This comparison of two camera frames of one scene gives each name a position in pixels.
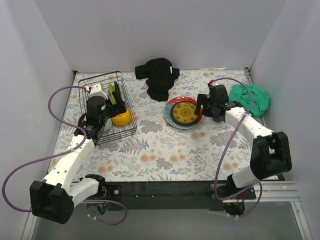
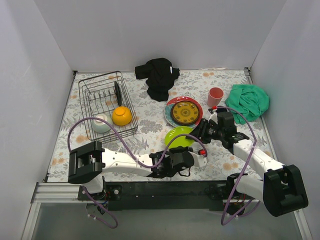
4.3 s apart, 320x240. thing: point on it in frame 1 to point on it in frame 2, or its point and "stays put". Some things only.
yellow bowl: [122, 119] stays put
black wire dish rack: [101, 85] stays put
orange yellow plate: [182, 112] stays put
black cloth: [160, 74] stays put
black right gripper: [202, 105] to [203, 130]
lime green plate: [111, 90] to [180, 141]
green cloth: [239, 93] stays put
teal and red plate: [179, 113] stays put
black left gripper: [116, 105] to [162, 164]
